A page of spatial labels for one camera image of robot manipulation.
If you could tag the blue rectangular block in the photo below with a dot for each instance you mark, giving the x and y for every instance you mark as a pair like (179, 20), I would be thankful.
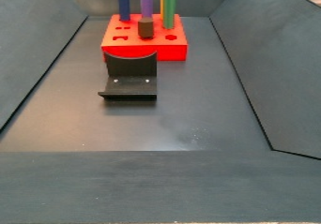
(124, 10)

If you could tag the purple cylinder peg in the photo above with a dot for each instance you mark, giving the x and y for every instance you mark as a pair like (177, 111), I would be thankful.
(145, 8)

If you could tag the black curved holder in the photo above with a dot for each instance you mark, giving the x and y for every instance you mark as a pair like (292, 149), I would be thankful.
(131, 77)

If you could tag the green star peg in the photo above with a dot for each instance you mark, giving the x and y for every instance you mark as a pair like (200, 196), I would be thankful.
(168, 9)

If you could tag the red peg board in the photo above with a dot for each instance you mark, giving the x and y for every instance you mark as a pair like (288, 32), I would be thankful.
(121, 41)

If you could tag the brown hexagon peg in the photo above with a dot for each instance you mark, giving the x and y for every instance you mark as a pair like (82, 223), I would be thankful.
(144, 28)

